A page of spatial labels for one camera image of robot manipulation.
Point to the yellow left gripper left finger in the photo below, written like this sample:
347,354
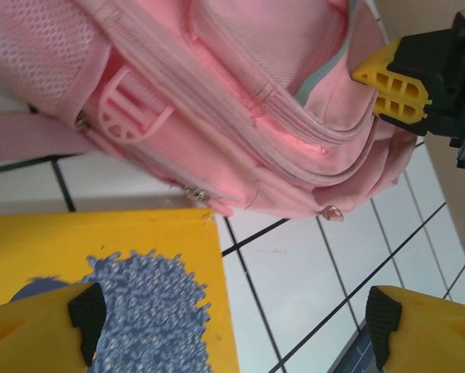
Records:
30,338

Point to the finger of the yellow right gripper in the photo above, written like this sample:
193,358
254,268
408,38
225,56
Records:
383,66
383,110

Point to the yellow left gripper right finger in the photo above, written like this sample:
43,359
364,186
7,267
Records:
430,342

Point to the yellow book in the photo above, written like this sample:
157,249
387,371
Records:
42,241

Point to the pink backpack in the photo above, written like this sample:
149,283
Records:
201,97

